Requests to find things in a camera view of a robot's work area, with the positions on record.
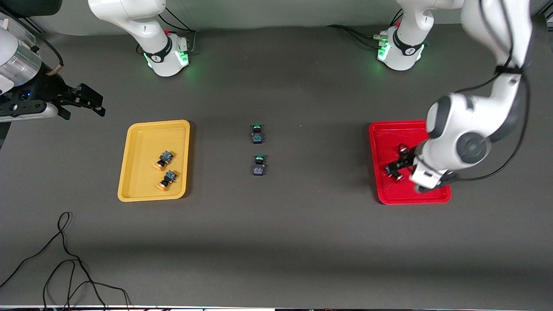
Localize yellow push button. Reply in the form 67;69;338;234
153;150;175;171
156;170;180;191

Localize red plastic tray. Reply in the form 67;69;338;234
369;120;452;205

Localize yellow plastic tray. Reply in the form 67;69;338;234
118;120;191;203

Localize dark grey table cloth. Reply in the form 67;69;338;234
0;22;553;309

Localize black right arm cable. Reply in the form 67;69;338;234
0;9;65;76

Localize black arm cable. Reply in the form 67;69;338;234
447;0;533;182
0;9;65;76

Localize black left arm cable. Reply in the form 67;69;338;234
447;0;533;182

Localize black right arm base cables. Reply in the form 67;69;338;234
136;8;198;56

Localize black arm base cables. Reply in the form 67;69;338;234
136;8;198;56
326;9;404;50

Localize thin black loose cable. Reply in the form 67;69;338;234
0;212;132;311
42;259;108;311

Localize black left arm base cables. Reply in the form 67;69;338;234
326;9;404;50

